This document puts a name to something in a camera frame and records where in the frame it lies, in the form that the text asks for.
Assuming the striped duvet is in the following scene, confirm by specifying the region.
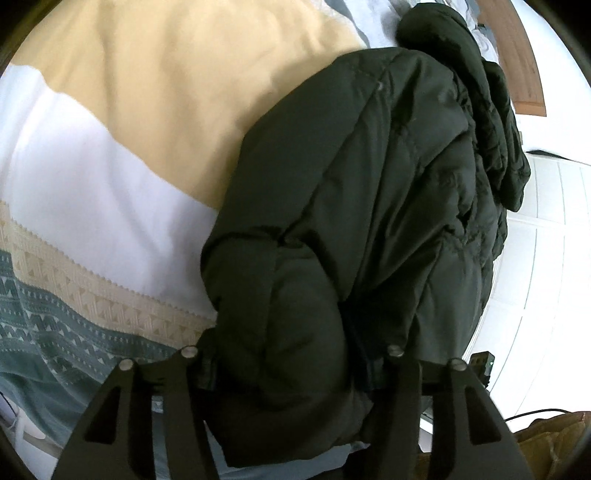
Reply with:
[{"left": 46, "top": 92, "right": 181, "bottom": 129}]
[{"left": 0, "top": 0, "right": 416, "bottom": 480}]

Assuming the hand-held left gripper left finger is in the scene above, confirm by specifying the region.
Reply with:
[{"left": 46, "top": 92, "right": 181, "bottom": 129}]
[{"left": 51, "top": 345, "right": 221, "bottom": 480}]

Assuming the wooden headboard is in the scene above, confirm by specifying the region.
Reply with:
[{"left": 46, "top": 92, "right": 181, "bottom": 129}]
[{"left": 480, "top": 0, "right": 548, "bottom": 116}]

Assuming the brown cardboard box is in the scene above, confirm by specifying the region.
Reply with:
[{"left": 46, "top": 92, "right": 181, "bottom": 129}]
[{"left": 512, "top": 410, "right": 591, "bottom": 480}]

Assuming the black puffer coat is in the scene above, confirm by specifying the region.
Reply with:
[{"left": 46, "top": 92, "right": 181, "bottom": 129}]
[{"left": 199, "top": 2, "right": 532, "bottom": 472}]

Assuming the white wardrobe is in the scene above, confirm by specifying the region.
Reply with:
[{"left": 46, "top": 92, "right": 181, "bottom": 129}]
[{"left": 466, "top": 152, "right": 591, "bottom": 416}]

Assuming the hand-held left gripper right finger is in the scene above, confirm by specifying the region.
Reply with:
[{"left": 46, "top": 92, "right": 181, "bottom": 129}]
[{"left": 351, "top": 344, "right": 532, "bottom": 480}]

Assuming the black cable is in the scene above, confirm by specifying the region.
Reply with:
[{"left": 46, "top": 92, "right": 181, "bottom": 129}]
[{"left": 503, "top": 406, "right": 574, "bottom": 423}]

